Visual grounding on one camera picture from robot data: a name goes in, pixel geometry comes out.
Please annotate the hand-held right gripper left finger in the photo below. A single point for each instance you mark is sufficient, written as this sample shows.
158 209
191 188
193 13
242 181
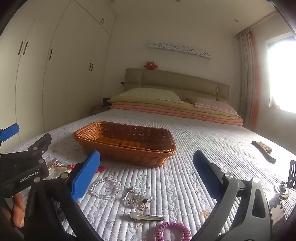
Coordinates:
85 176

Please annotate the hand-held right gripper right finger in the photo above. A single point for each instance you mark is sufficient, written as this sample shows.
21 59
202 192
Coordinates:
205 172

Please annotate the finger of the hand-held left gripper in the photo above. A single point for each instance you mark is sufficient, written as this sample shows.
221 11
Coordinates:
9 133
38 144

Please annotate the beige nightstand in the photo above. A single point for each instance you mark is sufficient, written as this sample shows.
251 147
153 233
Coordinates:
100 109

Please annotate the yellow floral pillow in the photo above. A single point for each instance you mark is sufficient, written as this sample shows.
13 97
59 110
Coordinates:
150 93

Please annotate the person's left hand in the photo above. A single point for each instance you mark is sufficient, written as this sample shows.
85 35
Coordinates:
19 209

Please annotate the white wardrobe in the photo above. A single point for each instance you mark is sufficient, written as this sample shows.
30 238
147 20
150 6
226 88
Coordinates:
69 69

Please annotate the gold jewelry piece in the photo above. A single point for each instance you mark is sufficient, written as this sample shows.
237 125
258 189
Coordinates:
56 173

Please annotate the silver hair clip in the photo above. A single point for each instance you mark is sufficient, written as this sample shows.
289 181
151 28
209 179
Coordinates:
144 216

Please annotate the beige padded headboard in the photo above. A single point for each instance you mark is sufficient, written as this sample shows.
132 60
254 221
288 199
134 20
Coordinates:
180 83

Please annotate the window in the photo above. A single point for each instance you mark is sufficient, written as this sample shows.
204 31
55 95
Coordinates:
283 74

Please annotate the pink patterned pillow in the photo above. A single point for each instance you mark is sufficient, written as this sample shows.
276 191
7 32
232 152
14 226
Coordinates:
212 104

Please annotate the folded yellow blanket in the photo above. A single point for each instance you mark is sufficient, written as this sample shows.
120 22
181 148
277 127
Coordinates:
161 105

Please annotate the brown wicker basket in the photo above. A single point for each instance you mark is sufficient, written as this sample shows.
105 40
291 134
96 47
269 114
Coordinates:
126 154

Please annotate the red plush toy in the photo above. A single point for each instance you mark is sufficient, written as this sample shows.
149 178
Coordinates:
150 65

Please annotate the beige and orange curtain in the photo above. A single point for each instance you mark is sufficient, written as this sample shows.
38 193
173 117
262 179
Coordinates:
247 81

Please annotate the folded salmon blanket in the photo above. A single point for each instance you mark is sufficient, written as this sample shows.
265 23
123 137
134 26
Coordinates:
175 114

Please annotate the white carved wall decoration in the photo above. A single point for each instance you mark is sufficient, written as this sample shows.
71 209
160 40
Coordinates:
180 49

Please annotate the beige hanging tassel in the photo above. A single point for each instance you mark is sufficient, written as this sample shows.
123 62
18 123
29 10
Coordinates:
217 93

